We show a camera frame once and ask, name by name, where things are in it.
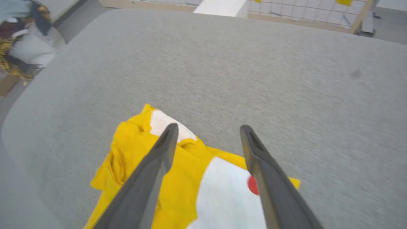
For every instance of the white cloth bundle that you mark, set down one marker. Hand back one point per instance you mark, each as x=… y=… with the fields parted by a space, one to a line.
x=31 y=49

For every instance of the grey metal partition foot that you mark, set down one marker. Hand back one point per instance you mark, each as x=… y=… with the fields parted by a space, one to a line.
x=368 y=24

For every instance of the grey fabric sofa cushion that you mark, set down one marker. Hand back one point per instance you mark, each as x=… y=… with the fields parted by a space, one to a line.
x=254 y=79

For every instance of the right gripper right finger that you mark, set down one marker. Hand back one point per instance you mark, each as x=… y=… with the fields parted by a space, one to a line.
x=276 y=190

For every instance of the light blue cloth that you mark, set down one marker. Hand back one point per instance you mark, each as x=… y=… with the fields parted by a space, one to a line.
x=14 y=9

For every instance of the yellow garment with white print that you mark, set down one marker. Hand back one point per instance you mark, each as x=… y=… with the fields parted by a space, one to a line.
x=187 y=190

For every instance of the lemon print partition panel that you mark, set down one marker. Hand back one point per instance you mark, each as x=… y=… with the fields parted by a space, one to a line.
x=302 y=14

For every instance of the white box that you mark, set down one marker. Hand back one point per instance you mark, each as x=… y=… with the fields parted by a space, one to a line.
x=222 y=8

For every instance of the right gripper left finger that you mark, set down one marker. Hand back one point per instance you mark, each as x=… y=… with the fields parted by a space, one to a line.
x=146 y=190

